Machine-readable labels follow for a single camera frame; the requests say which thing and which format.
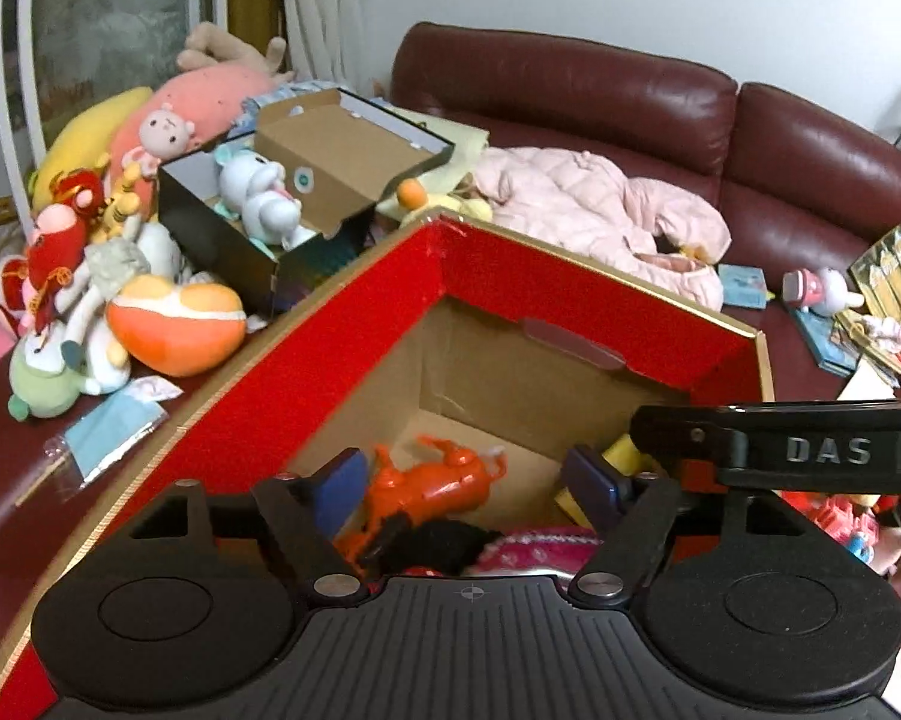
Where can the red ox plush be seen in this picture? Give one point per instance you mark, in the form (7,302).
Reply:
(64,240)

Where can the beige plush toy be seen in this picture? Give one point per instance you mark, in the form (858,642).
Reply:
(222,52)

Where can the black open shoe box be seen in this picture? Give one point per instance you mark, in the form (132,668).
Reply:
(330,157)

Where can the pink dotted toy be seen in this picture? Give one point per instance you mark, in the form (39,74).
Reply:
(540,551)

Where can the white elephant plush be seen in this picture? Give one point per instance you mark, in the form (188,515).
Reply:
(259,199)

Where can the small pink white doll plush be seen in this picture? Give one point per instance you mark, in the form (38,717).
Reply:
(164,131)

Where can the red plastic toy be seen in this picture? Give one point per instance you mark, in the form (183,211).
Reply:
(840,525)

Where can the large pink round plush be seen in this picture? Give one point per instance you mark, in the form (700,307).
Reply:
(210,97)

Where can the yellow duck plush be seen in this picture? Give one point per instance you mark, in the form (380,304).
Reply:
(420,195)

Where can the yellow banana plush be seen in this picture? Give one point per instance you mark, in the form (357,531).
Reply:
(83,142)

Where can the blue book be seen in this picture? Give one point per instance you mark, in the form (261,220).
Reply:
(822,341)

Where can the orange heart plush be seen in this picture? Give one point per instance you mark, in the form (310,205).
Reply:
(173,326)

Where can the green white plush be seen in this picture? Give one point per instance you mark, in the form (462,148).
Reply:
(53,382)

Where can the small blue card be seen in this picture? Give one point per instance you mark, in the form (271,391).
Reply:
(743,286)

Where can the orange toy horse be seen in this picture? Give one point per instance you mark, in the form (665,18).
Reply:
(428,484)

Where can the dark red leather sofa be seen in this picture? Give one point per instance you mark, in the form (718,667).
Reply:
(645,112)

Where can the pink white rabbit toy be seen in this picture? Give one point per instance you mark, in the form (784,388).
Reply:
(822,289)

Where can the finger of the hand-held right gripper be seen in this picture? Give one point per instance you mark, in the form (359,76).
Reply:
(683,431)

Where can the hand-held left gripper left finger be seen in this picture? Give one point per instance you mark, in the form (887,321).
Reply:
(338,491)

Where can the blue face mask packet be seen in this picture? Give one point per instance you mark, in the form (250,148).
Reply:
(109,431)

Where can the white card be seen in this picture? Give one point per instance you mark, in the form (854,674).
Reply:
(867,384)

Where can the orange tiger plush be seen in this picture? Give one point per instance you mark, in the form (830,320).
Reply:
(119,199)

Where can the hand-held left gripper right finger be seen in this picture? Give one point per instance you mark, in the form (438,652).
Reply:
(593,487)

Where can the red cardboard box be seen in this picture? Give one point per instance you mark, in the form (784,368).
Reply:
(330,352)

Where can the white curtain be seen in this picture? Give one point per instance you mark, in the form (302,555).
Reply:
(330,7)

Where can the grey white plush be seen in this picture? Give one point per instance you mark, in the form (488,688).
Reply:
(109,270)

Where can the pink padded jacket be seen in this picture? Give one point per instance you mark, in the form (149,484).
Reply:
(593,195)

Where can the gold foil card pack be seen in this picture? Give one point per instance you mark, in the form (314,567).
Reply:
(893,274)

